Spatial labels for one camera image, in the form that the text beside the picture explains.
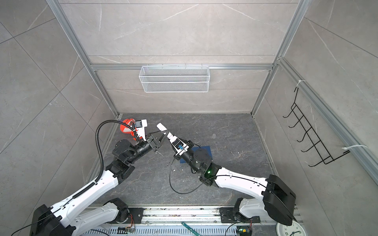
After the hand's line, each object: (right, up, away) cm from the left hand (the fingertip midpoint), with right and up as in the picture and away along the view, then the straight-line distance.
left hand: (168, 129), depth 64 cm
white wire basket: (-2, +34, +37) cm, 51 cm away
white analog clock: (+59, -47, +3) cm, 75 cm away
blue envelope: (+5, -21, +27) cm, 35 cm away
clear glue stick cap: (+27, -6, +42) cm, 50 cm away
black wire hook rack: (+66, -10, -3) cm, 67 cm away
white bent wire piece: (-4, -9, -4) cm, 11 cm away
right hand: (+2, -3, +4) cm, 6 cm away
